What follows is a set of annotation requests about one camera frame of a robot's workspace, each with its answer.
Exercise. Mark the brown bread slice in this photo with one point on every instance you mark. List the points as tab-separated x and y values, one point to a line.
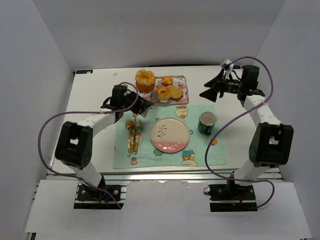
176	93

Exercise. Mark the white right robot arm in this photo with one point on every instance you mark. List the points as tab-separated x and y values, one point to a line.
271	143

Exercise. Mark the green ceramic mug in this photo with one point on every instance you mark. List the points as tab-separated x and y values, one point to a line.
206	122

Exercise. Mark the orange bundt cake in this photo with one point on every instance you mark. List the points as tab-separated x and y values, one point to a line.
145	80

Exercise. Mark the glazed ring donut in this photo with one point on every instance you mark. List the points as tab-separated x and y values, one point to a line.
164	93

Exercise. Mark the silver metal tongs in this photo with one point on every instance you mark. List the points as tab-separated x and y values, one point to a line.
153	98

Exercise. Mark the blue label sticker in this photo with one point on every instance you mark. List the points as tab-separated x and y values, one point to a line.
84	71

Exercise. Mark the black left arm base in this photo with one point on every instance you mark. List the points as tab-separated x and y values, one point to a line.
100	193

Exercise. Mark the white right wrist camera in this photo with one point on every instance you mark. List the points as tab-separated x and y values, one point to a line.
227	63

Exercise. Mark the aluminium frame rail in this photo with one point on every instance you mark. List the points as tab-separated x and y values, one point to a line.
117	182

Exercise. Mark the gold spoon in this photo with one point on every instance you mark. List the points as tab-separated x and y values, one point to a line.
129	125

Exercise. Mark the small round bun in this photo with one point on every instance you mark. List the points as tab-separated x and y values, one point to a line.
167	80

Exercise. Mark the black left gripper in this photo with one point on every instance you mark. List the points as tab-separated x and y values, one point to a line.
136	103

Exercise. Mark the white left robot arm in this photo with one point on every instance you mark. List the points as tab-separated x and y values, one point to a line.
75	143

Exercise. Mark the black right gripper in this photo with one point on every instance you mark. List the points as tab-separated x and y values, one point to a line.
221	86

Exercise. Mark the green cartoon placemat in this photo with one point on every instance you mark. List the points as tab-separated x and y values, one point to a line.
193	155

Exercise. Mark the gold knife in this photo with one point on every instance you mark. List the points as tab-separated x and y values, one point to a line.
133	133

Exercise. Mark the floral rectangular tray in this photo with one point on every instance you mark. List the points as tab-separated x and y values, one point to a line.
180	82

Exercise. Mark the pink white ceramic plate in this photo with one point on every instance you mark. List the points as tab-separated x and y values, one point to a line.
169	135

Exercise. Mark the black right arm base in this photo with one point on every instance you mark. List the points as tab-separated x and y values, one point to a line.
226	198

